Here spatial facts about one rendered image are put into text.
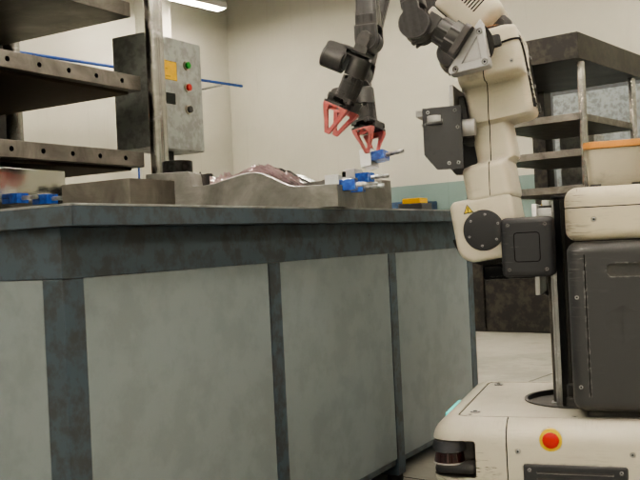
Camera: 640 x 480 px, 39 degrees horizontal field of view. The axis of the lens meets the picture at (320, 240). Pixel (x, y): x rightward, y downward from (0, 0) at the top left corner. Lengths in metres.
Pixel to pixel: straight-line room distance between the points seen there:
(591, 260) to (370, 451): 0.85
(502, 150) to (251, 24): 9.67
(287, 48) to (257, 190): 9.23
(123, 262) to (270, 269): 0.49
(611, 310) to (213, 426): 0.92
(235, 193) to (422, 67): 8.03
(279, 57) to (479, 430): 9.60
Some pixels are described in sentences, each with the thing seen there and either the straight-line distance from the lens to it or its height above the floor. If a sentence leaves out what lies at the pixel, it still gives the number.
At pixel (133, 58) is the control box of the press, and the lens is 3.26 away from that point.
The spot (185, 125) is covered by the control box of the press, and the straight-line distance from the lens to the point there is 3.32.
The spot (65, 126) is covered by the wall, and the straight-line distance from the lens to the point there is 10.25.
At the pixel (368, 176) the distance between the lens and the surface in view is 2.52.
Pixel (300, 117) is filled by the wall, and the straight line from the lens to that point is 11.18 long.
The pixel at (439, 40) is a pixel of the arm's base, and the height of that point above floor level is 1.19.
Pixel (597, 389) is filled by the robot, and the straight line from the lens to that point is 2.17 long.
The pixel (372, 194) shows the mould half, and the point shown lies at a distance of 2.61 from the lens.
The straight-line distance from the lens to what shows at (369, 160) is 2.64.
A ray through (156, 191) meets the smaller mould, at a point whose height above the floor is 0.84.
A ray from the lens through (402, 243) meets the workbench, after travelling 2.73.
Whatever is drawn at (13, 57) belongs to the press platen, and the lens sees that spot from 2.70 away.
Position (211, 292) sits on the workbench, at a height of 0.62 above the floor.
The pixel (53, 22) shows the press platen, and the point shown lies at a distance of 3.21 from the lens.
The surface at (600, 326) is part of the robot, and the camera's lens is 2.15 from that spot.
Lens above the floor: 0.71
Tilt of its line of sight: level
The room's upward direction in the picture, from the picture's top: 3 degrees counter-clockwise
